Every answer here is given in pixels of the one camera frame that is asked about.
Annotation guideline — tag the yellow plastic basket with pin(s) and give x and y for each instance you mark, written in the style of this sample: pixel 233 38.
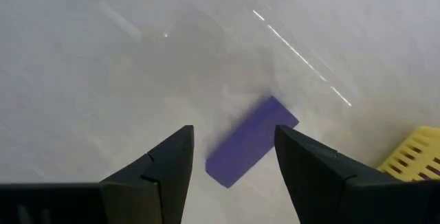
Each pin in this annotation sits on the yellow plastic basket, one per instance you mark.
pixel 416 155

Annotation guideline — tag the purple foam block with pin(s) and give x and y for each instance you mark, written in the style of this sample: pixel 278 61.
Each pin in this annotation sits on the purple foam block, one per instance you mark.
pixel 247 145

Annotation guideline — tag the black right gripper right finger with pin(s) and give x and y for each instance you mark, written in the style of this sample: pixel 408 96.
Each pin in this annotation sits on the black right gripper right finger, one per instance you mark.
pixel 309 176

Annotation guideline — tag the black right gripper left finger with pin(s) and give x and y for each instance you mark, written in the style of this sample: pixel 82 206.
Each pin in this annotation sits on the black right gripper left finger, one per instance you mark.
pixel 161 172

